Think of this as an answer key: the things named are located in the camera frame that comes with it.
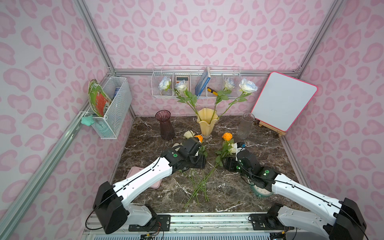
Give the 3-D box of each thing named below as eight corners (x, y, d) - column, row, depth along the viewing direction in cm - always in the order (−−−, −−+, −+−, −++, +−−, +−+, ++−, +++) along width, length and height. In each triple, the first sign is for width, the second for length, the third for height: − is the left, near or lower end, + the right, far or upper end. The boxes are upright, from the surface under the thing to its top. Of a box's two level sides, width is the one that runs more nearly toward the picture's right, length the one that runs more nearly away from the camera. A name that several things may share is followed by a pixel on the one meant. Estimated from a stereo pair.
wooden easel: (257, 125, 115) (259, 122, 112) (258, 124, 116) (260, 120, 113) (282, 137, 107) (285, 134, 104) (283, 135, 108) (286, 132, 105)
